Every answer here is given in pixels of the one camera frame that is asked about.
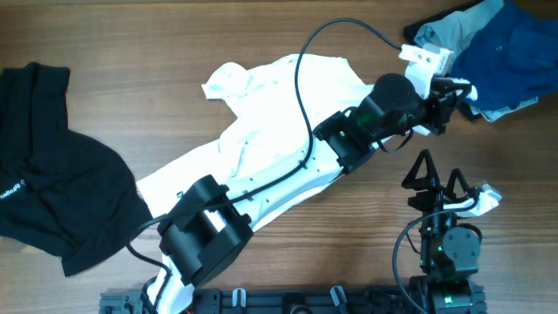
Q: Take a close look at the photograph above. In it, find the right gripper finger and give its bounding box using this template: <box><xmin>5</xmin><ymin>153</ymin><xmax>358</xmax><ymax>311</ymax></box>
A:
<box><xmin>401</xmin><ymin>149</ymin><xmax>439</xmax><ymax>191</ymax></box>
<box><xmin>444</xmin><ymin>168</ymin><xmax>472</xmax><ymax>197</ymax></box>

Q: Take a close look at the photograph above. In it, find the white polo shirt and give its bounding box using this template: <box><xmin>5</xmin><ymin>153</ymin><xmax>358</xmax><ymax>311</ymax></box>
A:
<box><xmin>137</xmin><ymin>54</ymin><xmax>382</xmax><ymax>230</ymax></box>

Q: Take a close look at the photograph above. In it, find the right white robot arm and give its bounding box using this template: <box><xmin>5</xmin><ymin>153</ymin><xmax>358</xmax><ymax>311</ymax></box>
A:
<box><xmin>402</xmin><ymin>149</ymin><xmax>487</xmax><ymax>314</ymax></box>

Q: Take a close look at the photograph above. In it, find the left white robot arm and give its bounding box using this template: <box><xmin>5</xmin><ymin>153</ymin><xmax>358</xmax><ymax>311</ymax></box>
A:
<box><xmin>146</xmin><ymin>73</ymin><xmax>477</xmax><ymax>313</ymax></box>

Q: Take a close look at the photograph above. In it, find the black garment under pile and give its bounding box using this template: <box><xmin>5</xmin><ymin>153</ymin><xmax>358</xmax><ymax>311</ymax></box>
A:
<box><xmin>403</xmin><ymin>0</ymin><xmax>485</xmax><ymax>122</ymax></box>

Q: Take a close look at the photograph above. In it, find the light grey garment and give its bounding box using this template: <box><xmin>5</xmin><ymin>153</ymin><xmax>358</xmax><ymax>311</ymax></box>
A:
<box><xmin>413</xmin><ymin>0</ymin><xmax>539</xmax><ymax>123</ymax></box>

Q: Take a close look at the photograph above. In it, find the navy blue shirt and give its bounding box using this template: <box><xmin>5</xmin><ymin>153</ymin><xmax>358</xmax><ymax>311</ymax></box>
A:
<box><xmin>451</xmin><ymin>1</ymin><xmax>557</xmax><ymax>110</ymax></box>

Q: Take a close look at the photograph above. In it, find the black t-shirt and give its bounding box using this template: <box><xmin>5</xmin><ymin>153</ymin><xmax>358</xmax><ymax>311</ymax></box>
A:
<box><xmin>1</xmin><ymin>63</ymin><xmax>152</xmax><ymax>276</ymax></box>

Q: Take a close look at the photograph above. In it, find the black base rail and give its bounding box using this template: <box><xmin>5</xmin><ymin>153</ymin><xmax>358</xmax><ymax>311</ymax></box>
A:
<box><xmin>99</xmin><ymin>285</ymin><xmax>487</xmax><ymax>314</ymax></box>

